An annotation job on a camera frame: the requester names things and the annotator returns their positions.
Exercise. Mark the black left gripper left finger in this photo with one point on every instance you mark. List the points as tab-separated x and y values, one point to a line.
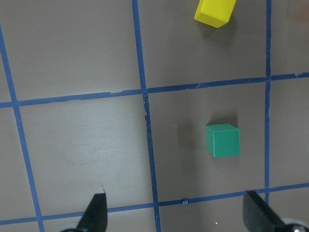
95	217

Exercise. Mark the yellow wooden block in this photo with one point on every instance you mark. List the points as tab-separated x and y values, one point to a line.
215	13

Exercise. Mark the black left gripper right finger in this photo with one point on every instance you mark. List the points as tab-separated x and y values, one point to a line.
258	216

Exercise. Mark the green wooden block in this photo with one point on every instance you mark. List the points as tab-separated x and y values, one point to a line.
222	140

